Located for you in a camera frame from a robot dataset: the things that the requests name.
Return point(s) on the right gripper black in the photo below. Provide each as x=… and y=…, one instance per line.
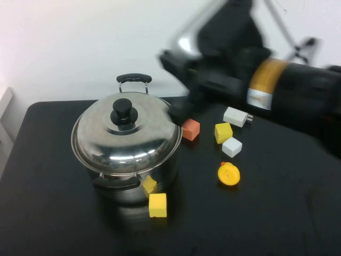
x=221, y=80

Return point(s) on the steel lid black knob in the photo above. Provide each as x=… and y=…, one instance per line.
x=149, y=133

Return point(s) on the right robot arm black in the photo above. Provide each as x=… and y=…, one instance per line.
x=306, y=85

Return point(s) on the orange cube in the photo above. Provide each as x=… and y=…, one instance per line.
x=192, y=132

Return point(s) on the white plug charger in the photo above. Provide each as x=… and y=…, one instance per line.
x=235, y=116

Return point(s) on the yellow cube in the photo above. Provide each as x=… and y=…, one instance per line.
x=157, y=205
x=223, y=133

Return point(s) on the white cube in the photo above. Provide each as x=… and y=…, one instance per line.
x=231, y=147

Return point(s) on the yellow rubber duck toy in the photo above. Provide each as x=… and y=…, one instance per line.
x=229, y=174

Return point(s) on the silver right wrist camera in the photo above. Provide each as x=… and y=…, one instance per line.
x=186, y=37

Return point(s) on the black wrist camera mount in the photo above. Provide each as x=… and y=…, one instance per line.
x=231, y=29

